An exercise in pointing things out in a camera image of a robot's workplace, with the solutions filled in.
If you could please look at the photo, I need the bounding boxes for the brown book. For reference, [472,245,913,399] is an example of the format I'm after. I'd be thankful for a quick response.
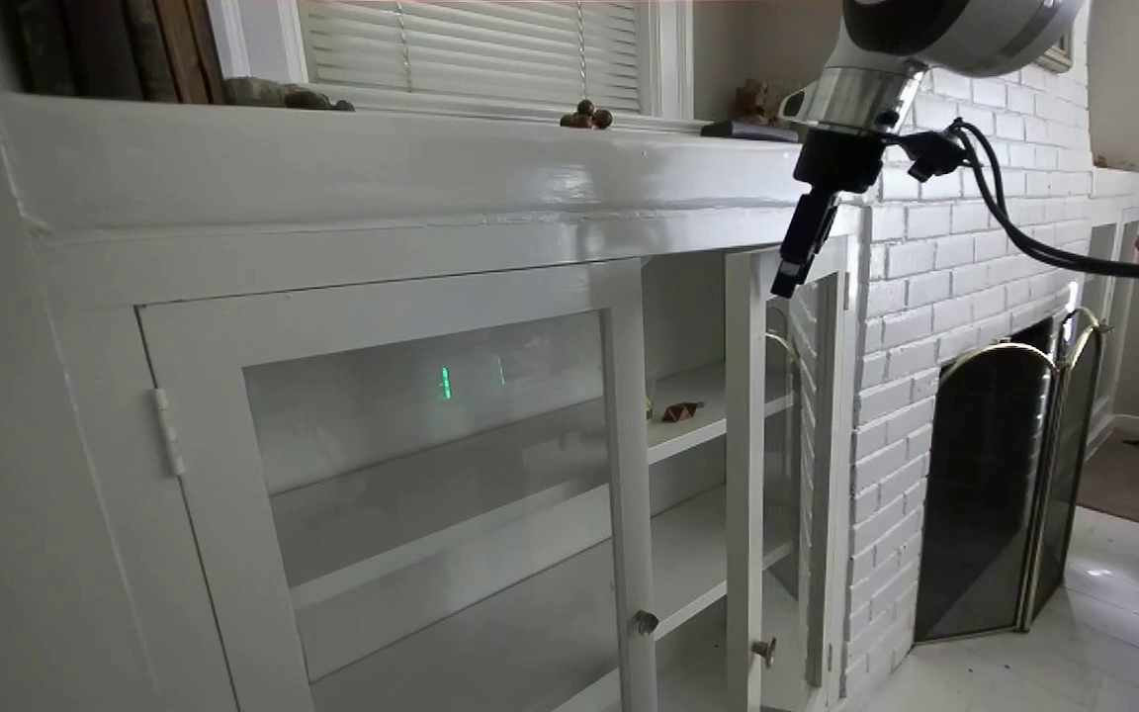
[155,0,228,108]
[118,0,183,108]

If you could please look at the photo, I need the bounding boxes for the white brick fireplace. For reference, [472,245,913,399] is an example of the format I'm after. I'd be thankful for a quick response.
[841,56,1139,705]

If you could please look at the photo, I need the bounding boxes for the white cabinet shelf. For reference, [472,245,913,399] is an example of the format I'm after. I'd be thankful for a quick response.
[263,365,797,501]
[287,477,797,688]

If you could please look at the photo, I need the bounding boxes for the white window blinds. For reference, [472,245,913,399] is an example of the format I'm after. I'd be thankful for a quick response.
[298,0,648,120]

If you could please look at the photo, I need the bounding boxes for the white built-in cabinet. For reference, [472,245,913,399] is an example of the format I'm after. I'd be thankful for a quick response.
[0,88,868,712]

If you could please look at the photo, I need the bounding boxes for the dark book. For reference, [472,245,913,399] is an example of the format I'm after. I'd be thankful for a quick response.
[0,0,79,97]
[60,0,141,102]

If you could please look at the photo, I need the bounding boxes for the white glass cabinet door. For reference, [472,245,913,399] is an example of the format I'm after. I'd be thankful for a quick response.
[720,233,857,712]
[129,257,664,712]

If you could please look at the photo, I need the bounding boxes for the white window frame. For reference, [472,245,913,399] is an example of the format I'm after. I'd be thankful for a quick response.
[201,0,700,130]

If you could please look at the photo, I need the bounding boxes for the small brown pinecone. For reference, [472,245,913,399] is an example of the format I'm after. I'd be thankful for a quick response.
[557,96,617,133]

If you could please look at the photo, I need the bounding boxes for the thick black cable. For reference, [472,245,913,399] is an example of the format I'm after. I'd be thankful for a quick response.
[944,114,1139,284]

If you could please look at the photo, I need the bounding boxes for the brass trimmed fireplace screen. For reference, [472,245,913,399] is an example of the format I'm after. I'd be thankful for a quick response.
[913,301,1112,650]

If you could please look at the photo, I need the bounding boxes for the white door hinge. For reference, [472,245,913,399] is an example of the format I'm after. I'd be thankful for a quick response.
[149,385,188,481]

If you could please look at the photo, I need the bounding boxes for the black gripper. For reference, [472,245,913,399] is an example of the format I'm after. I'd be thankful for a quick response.
[768,123,895,301]

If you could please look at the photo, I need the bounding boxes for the grey brown rock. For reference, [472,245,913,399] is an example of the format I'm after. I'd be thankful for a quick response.
[217,73,361,114]

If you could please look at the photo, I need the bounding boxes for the dark brown decorative object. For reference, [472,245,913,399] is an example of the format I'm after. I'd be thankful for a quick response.
[722,73,788,130]

